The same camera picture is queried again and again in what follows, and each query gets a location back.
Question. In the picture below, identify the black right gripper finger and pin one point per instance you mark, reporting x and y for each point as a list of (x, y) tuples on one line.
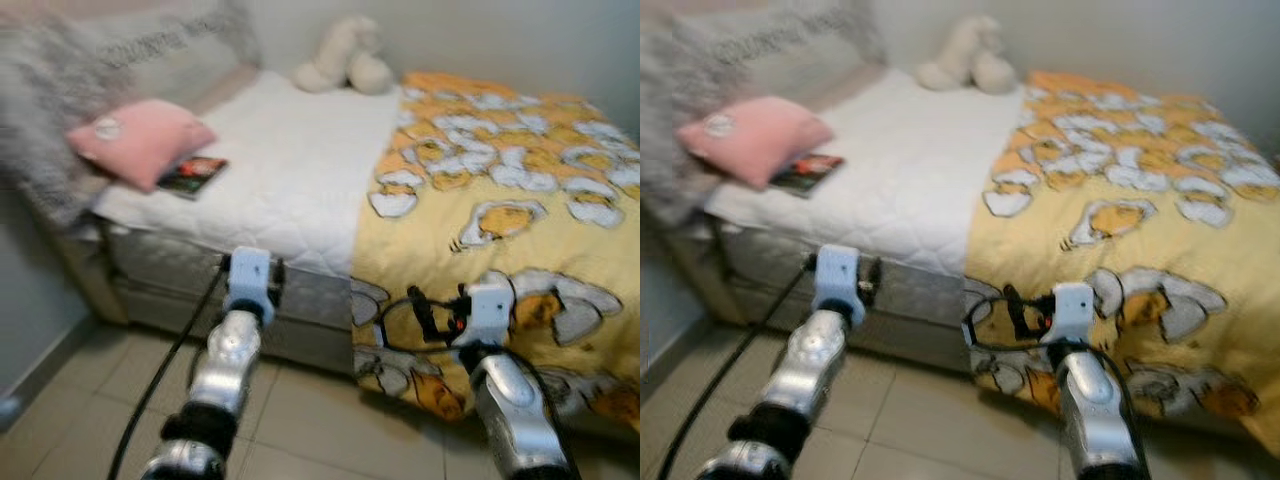
[(1013, 308), (422, 310)]

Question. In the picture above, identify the dark red cover book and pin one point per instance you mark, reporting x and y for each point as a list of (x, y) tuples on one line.
[(192, 177), (805, 175)]

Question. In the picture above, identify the pink cartoon pillow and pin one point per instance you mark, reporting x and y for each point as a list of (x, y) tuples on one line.
[(140, 140), (755, 138)]

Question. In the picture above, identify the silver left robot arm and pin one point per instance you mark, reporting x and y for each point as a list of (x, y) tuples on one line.
[(225, 370), (805, 370)]

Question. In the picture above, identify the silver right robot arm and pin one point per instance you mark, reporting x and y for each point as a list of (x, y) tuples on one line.
[(1095, 405), (520, 410)]

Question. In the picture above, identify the yellow cartoon print blanket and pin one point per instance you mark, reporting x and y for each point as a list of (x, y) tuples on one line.
[(1130, 250), (510, 250)]

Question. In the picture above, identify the white quilted mattress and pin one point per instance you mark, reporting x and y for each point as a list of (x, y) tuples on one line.
[(300, 170), (910, 170)]

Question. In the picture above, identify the beige curved pillow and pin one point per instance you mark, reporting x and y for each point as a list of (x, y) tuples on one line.
[(968, 60), (345, 60)]

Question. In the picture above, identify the white scroll print headboard cover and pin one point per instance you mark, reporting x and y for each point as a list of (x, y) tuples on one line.
[(60, 80), (690, 70)]

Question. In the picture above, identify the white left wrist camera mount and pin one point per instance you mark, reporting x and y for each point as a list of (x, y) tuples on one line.
[(248, 278), (836, 277)]

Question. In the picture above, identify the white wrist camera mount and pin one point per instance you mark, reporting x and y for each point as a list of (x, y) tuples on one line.
[(490, 313), (248, 278), (836, 277), (1072, 312)]

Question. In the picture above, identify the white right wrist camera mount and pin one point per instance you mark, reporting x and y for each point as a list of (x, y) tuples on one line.
[(1072, 312), (490, 313)]

